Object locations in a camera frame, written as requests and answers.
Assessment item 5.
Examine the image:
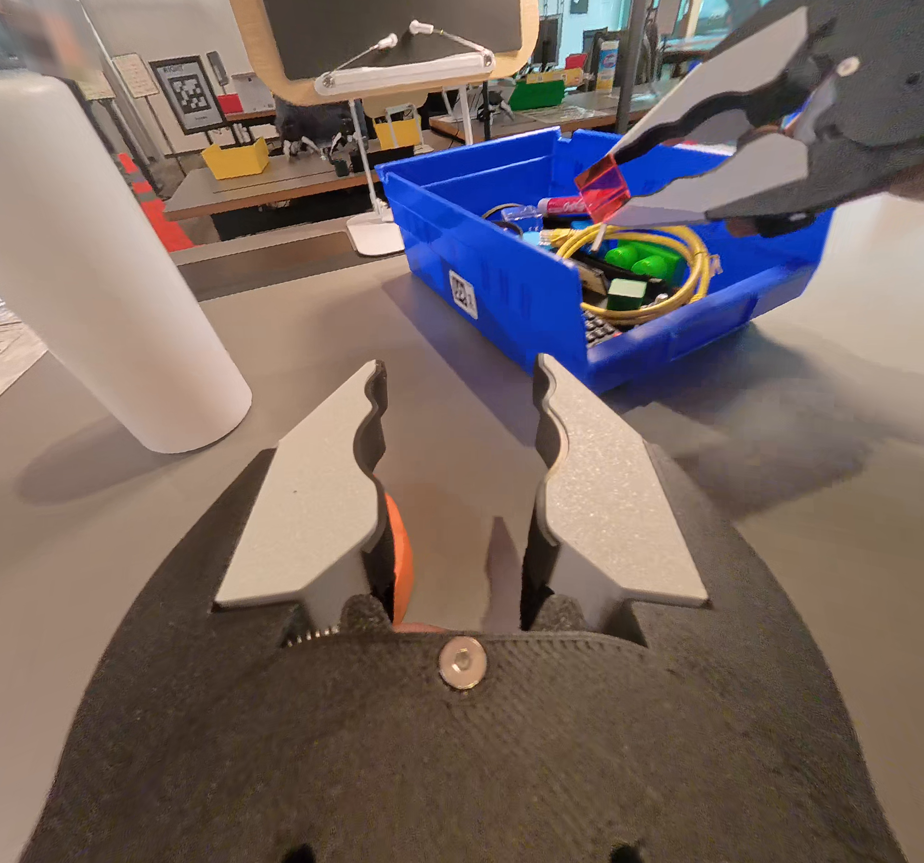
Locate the white paper sign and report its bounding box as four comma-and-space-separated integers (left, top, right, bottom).
112, 53, 161, 103

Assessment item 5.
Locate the white board stand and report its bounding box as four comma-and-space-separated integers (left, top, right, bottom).
344, 95, 408, 259

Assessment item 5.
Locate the blue plastic bin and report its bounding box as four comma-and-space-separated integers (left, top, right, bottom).
377, 126, 837, 396

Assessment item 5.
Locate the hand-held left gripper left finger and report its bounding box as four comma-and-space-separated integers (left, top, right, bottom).
211, 360, 391, 614

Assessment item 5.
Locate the orange tape roll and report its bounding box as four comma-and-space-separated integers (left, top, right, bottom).
379, 494, 421, 629

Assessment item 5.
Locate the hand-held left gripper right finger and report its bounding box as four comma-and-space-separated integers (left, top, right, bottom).
523, 354, 711, 630

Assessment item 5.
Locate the wooden work table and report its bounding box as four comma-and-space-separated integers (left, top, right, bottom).
429, 90, 639, 143

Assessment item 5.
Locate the yellow storage bin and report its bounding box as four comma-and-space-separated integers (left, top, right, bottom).
198, 137, 274, 181
372, 114, 424, 152

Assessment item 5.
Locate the black remote control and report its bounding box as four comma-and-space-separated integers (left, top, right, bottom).
581, 306, 630, 353

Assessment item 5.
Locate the yellow cable coil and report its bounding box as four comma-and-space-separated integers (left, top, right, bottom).
555, 219, 719, 325

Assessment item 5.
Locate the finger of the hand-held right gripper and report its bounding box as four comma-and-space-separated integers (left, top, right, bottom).
611, 6, 815, 158
624, 131, 812, 229

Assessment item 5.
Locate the red transparent cube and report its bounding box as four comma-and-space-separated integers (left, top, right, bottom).
574, 155, 635, 224

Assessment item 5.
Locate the white squeeze bottle black cap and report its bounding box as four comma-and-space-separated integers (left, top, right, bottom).
0, 69, 255, 457

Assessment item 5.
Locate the green box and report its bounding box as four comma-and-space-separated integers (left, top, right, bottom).
507, 75, 568, 112

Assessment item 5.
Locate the framed black white tag sign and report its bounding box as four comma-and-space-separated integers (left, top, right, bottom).
148, 53, 229, 136

